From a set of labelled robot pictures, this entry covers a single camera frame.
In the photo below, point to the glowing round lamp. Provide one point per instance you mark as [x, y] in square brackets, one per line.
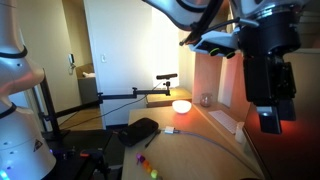
[181, 106]

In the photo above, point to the black pen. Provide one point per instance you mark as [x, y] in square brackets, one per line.
[153, 137]

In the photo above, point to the black computer monitor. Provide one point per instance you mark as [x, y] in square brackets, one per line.
[295, 153]

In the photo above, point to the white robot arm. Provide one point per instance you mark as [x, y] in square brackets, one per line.
[265, 31]

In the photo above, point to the white candle jar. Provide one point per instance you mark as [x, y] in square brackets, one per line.
[239, 134]

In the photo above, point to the black zippered pouch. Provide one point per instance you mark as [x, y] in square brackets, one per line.
[137, 131]

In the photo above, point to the white keyboard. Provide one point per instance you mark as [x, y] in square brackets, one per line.
[225, 120]

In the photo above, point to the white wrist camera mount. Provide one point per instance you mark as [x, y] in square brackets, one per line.
[217, 43]

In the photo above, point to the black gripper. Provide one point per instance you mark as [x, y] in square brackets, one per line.
[269, 81]

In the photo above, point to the wooden shelf unit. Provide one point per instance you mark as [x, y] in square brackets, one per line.
[224, 79]

